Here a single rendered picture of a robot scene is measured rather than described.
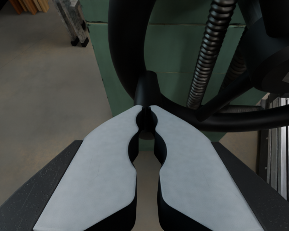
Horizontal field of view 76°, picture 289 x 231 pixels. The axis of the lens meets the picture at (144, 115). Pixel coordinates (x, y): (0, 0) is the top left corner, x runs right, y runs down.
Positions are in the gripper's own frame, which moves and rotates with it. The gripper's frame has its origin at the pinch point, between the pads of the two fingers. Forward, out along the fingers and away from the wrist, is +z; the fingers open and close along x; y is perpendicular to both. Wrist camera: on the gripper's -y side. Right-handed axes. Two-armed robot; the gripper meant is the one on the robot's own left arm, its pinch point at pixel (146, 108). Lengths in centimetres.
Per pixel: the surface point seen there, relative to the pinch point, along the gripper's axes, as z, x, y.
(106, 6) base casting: 24.2, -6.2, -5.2
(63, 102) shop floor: 86, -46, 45
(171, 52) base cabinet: 28.8, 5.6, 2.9
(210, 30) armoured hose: 12.0, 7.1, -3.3
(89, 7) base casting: 24.3, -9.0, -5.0
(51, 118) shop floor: 77, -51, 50
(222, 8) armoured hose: 10.5, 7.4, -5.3
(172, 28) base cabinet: 26.0, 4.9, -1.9
